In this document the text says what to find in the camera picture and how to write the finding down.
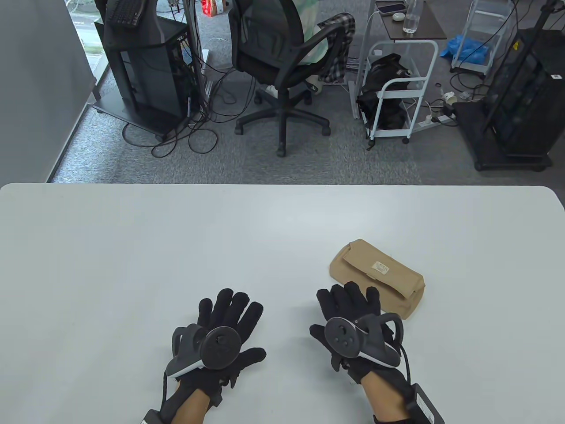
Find person's right hand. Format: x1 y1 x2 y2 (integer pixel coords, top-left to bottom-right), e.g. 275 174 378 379
309 283 411 386

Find person's left hand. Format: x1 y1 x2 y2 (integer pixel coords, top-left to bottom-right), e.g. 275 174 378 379
166 288 267 407

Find beige fabric pencil pouch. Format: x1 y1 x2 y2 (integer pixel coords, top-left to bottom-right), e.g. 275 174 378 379
329 239 426 320

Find person's left forearm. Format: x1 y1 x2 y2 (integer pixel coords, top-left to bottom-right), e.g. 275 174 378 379
170 380 212 424

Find black right wrist box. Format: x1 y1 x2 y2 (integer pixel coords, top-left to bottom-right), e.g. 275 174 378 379
408 383 445 424

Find white power strip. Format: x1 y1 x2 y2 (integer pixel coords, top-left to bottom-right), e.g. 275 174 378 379
415 116 457 129

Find black bag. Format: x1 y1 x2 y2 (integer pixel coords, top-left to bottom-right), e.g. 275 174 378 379
357 54 418 131

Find white rolling cart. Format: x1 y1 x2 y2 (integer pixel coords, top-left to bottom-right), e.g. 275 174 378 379
353 40 439 146

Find black computer cart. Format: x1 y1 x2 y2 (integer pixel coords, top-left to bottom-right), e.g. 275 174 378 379
90 0 199 142

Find grey metal desk leg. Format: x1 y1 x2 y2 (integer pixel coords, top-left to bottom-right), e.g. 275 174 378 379
183 0 209 117

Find black equipment rack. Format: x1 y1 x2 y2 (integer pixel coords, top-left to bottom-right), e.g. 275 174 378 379
455 0 565 172

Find black office chair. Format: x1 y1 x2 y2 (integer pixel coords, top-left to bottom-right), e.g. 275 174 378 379
230 0 349 158

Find blue plastic bag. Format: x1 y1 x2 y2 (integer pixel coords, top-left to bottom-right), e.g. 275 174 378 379
439 34 490 64

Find brown side table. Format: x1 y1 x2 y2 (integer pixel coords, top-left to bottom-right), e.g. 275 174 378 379
374 0 448 42

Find clear water bottle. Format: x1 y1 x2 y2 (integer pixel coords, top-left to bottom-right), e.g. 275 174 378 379
403 0 423 34

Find black keyboard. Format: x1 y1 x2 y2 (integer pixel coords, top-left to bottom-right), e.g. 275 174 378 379
105 0 148 29

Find black floor cables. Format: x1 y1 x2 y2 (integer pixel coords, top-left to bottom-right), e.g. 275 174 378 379
121 66 248 159

